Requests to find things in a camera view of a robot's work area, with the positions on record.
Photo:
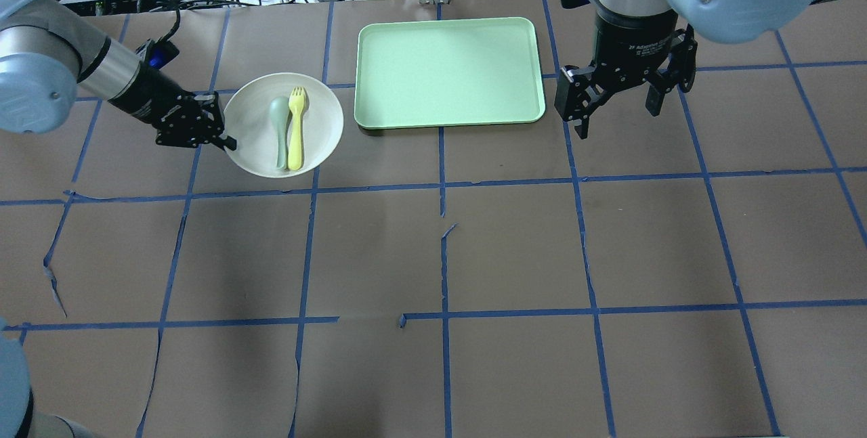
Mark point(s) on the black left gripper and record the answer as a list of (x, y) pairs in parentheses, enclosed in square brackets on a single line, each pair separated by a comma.
[(143, 101)]

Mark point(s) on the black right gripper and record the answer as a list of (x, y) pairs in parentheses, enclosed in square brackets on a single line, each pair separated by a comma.
[(623, 40)]

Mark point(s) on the cream round plate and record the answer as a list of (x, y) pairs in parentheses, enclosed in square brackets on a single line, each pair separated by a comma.
[(247, 121)]

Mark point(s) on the yellow plastic fork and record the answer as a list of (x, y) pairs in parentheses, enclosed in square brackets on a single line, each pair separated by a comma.
[(297, 104)]

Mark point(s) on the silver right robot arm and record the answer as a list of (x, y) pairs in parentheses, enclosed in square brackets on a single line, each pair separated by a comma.
[(719, 21)]

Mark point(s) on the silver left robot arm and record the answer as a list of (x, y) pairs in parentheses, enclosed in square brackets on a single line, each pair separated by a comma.
[(49, 52)]

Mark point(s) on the pale green plastic spoon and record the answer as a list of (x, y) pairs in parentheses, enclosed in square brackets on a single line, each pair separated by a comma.
[(279, 116)]

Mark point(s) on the light green tray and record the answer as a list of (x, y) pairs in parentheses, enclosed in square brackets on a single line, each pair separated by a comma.
[(448, 73)]

